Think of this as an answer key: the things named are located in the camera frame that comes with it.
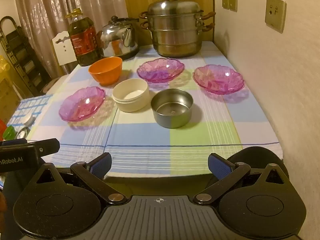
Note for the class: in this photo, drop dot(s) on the steel bowl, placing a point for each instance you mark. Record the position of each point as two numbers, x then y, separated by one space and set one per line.
171 112

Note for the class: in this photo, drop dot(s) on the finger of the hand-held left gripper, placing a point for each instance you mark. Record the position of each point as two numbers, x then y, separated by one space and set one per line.
12 142
46 148

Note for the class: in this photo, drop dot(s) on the checked tablecloth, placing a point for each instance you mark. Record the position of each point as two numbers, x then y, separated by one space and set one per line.
150 136

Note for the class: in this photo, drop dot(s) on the steel kettle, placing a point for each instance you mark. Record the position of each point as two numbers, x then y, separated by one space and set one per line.
117 38

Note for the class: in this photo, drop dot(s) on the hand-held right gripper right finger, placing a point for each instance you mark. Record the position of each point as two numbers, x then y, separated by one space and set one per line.
218 166

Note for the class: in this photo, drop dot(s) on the white chair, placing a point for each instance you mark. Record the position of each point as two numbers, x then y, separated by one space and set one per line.
65 50

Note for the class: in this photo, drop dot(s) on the green object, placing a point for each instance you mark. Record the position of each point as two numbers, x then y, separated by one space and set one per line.
9 132

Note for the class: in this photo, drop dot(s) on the blue patterned cloth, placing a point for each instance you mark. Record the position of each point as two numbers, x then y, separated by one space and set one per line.
30 107

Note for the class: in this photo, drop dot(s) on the steel steamer pot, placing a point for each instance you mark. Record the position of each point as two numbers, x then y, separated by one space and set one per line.
175 30

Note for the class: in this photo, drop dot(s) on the white bowl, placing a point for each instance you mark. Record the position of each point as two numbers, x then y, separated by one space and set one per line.
130 97

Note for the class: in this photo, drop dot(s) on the orange bowl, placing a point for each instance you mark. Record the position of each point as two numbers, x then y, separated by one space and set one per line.
106 71

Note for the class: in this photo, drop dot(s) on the large beige wall socket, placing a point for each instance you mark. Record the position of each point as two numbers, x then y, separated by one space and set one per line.
275 14

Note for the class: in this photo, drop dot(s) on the cooking oil bottle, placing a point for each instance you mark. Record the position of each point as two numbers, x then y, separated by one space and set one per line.
83 40

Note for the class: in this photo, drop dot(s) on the black folding rack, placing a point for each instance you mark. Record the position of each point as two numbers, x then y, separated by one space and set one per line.
20 60

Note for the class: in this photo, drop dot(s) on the purple glass plate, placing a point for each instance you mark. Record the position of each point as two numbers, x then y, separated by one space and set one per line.
160 71
81 103
218 80

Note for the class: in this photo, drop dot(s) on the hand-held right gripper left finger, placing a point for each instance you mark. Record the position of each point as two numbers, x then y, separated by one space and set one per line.
100 165

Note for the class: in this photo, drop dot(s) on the patterned curtain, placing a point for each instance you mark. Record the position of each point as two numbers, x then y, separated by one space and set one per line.
42 12

